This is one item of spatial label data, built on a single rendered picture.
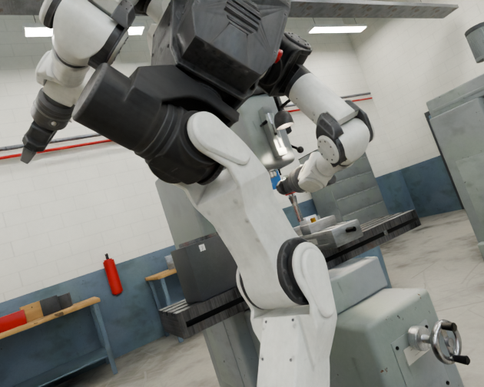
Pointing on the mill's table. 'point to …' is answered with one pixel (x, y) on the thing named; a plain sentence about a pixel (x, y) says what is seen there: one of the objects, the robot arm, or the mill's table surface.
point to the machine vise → (333, 235)
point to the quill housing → (263, 152)
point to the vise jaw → (318, 225)
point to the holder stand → (204, 268)
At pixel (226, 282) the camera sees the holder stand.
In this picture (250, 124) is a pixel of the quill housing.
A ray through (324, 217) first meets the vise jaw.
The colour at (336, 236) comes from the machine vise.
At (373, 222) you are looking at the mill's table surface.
